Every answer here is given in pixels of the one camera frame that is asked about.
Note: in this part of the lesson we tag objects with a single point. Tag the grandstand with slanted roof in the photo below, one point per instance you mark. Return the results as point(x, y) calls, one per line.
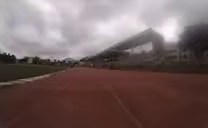
point(142, 50)

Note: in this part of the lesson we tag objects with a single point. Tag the red running track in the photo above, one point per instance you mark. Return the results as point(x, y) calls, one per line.
point(75, 100)

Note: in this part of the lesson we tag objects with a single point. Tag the pale stone kerb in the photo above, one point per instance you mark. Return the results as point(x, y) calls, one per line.
point(23, 80)

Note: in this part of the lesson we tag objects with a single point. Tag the green grass field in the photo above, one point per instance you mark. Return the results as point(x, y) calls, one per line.
point(15, 71)

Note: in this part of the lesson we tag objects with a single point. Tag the distant row of trees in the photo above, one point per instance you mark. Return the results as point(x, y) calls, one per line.
point(7, 58)

